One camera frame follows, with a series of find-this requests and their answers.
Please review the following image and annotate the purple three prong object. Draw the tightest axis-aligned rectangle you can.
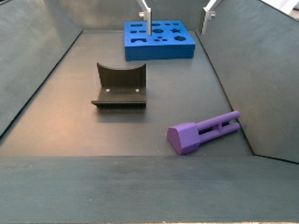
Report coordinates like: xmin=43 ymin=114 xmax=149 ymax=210
xmin=167 ymin=111 xmax=241 ymax=155

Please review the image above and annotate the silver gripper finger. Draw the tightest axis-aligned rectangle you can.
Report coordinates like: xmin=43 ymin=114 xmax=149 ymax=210
xmin=201 ymin=0 xmax=222 ymax=35
xmin=137 ymin=0 xmax=153 ymax=36

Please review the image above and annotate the black curved fixture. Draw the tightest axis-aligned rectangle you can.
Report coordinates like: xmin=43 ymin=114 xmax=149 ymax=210
xmin=91 ymin=64 xmax=147 ymax=108

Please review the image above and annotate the blue foam shape board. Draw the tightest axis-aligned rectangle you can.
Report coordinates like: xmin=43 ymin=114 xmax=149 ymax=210
xmin=125 ymin=20 xmax=196 ymax=61

